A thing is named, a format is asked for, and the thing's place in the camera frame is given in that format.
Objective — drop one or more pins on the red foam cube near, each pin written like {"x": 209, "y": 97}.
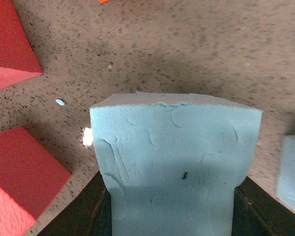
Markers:
{"x": 30, "y": 179}

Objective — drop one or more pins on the light blue foam cube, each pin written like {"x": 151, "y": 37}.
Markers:
{"x": 171, "y": 162}
{"x": 285, "y": 189}

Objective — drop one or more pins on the red foam cube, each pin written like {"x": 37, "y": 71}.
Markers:
{"x": 30, "y": 179}
{"x": 18, "y": 61}

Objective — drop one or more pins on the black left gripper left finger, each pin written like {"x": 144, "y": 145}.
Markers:
{"x": 89, "y": 214}

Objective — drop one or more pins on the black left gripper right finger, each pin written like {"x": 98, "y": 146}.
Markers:
{"x": 256, "y": 213}

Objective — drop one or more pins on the orange foam cube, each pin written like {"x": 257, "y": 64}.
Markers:
{"x": 103, "y": 1}

